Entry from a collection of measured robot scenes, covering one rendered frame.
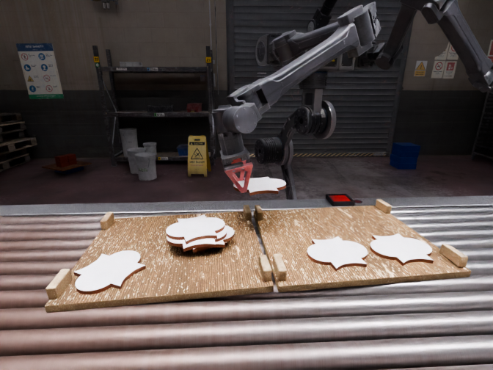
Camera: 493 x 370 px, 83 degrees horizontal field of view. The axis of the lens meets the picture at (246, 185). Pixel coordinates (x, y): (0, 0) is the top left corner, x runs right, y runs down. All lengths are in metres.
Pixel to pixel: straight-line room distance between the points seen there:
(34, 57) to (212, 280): 6.05
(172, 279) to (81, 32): 5.65
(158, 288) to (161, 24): 5.25
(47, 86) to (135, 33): 1.86
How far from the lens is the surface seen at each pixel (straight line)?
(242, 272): 0.61
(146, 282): 0.61
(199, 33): 5.50
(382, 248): 0.74
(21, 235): 0.99
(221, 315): 0.56
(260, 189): 0.70
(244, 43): 5.41
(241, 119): 0.60
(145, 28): 5.69
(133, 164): 4.76
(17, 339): 0.63
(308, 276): 0.61
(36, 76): 6.44
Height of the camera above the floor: 1.30
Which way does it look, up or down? 19 degrees down
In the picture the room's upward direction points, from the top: straight up
